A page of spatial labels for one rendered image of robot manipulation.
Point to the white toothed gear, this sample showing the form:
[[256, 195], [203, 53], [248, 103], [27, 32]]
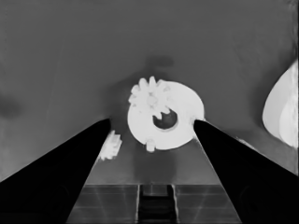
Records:
[[112, 146], [140, 101]]

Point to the large thick white disc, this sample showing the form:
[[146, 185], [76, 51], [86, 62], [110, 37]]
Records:
[[280, 112]]

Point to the white round pinned carrier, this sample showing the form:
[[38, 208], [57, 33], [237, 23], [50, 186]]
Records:
[[187, 105]]

